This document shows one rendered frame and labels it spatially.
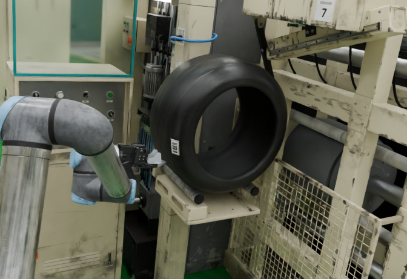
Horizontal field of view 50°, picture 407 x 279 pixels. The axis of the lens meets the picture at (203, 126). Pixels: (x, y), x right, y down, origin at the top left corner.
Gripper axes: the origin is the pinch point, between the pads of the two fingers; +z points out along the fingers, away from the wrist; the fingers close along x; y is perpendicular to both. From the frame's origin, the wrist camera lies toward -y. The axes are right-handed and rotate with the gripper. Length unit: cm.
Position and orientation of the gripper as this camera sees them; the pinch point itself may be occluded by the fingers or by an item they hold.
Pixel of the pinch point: (162, 163)
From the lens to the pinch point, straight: 178.4
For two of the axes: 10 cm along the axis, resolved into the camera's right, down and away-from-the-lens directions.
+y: 2.2, -9.5, -2.3
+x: -4.7, -3.1, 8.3
